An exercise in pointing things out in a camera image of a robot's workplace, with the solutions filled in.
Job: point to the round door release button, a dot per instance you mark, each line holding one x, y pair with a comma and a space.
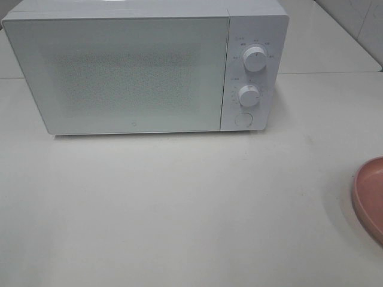
244, 120

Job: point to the pink round plate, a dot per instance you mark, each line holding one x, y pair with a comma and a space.
367, 197

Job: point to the white microwave door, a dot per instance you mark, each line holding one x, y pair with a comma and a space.
106, 76

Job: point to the lower white timer knob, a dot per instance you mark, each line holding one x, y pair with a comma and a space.
249, 95

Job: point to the upper white power knob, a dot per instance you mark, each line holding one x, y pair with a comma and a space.
254, 58

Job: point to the white microwave oven body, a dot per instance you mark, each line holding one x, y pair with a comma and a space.
250, 23

